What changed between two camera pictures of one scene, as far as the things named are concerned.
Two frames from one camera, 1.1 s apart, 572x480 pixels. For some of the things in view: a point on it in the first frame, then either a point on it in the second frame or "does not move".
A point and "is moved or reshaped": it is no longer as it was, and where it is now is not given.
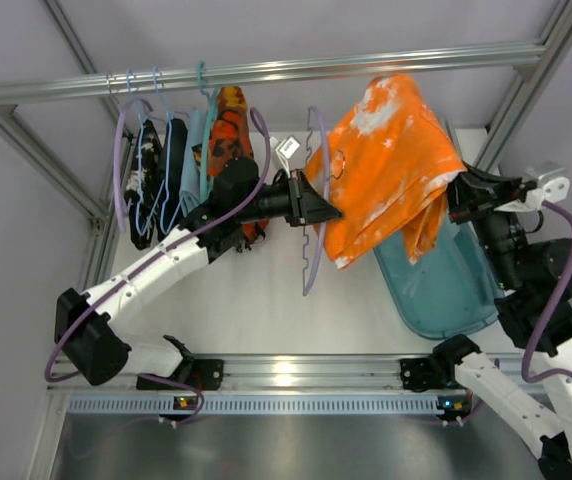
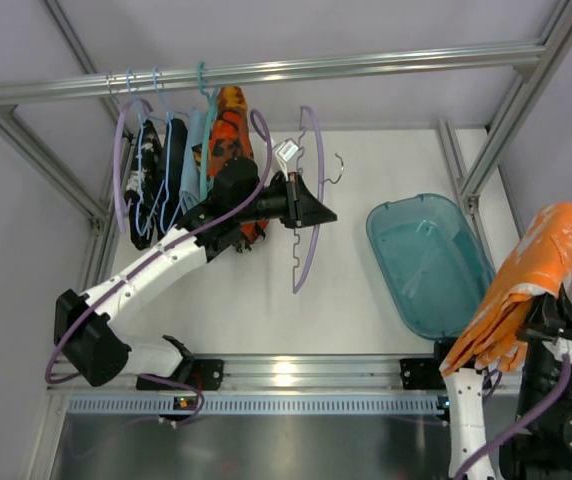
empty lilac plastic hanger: x=121 y=208 does not move
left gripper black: x=296 y=200 does not move
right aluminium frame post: x=535 y=81 does not move
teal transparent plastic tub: x=451 y=290 does not move
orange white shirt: x=386 y=172 is moved or reshaped
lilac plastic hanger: x=309 y=113 is moved or reshaped
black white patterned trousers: x=143 y=188 does not move
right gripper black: x=466 y=198 → x=551 y=310
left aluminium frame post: x=41 y=153 does not move
